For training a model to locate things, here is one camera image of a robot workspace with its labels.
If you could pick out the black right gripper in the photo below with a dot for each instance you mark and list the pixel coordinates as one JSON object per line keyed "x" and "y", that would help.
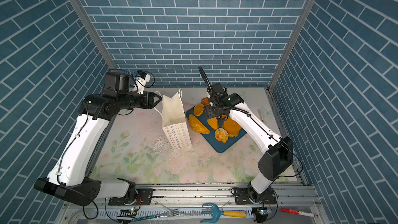
{"x": 209, "y": 112}

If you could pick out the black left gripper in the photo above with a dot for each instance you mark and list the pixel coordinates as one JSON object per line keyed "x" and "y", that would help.
{"x": 148, "y": 100}

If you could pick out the braided brown pastry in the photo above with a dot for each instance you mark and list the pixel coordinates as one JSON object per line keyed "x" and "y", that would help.
{"x": 205, "y": 101}

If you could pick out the oval orange bread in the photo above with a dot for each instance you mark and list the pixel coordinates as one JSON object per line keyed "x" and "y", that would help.
{"x": 213, "y": 123}

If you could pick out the small round orange bun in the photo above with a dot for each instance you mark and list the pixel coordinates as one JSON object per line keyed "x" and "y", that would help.
{"x": 198, "y": 110}

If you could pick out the long oval yellow bread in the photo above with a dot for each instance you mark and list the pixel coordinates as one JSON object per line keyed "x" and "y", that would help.
{"x": 197, "y": 126}

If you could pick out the white paper bag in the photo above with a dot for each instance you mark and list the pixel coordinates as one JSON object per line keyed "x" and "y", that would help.
{"x": 174, "y": 122}

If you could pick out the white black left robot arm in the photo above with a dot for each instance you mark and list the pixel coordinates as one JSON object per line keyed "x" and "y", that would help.
{"x": 69, "y": 179}

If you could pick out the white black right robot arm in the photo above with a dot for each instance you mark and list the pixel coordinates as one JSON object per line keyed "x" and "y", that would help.
{"x": 277, "y": 151}

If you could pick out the knotted yellow bread roll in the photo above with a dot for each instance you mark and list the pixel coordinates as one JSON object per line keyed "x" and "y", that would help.
{"x": 221, "y": 135}

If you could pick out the large round orange cake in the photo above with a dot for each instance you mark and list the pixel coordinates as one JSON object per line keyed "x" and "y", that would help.
{"x": 232, "y": 127}

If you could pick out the teal yellow garden fork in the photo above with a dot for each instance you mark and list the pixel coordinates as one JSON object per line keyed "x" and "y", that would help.
{"x": 215, "y": 212}

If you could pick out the red white marker pen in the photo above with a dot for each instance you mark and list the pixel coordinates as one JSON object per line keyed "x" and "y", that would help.
{"x": 296, "y": 212}

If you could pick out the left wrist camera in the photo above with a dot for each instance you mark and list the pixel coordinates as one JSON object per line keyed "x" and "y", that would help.
{"x": 141, "y": 80}

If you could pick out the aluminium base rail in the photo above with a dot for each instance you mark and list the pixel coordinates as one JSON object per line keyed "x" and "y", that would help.
{"x": 189, "y": 195}

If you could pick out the metal fork green handle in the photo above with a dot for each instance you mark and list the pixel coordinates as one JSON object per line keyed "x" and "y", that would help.
{"x": 167, "y": 214}

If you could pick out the aluminium corner post left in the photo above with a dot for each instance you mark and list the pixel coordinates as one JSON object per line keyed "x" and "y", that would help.
{"x": 87, "y": 23}

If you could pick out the aluminium corner post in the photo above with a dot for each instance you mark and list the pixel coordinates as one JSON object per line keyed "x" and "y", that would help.
{"x": 87, "y": 23}
{"x": 292, "y": 40}

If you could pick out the aluminium corner post right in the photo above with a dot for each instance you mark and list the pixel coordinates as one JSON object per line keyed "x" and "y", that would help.
{"x": 292, "y": 40}

